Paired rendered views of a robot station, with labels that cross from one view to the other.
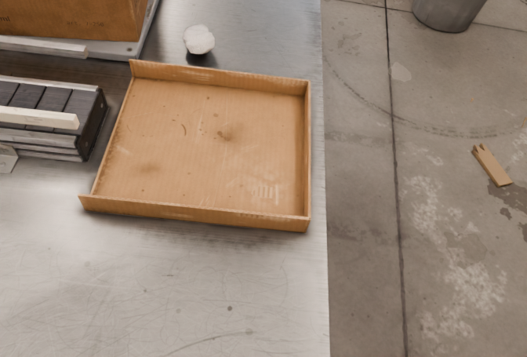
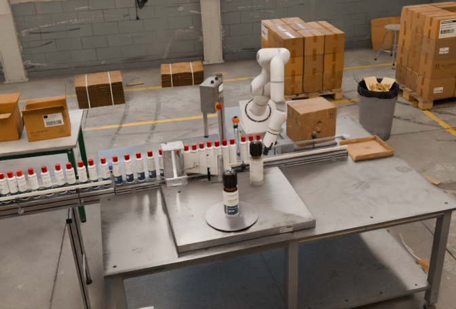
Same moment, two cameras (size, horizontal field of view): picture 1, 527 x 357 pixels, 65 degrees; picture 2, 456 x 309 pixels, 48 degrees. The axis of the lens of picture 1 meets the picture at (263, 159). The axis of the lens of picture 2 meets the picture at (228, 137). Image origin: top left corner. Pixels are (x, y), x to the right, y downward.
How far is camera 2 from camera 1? 3.46 m
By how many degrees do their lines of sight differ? 30
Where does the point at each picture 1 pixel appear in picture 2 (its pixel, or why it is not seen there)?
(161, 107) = (351, 147)
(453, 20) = (382, 135)
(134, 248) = (368, 162)
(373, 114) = not seen: hidden behind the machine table
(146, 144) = (354, 152)
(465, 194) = not seen: hidden behind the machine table
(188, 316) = (384, 165)
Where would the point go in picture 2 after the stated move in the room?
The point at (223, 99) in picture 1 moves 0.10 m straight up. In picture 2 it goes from (360, 143) to (361, 132)
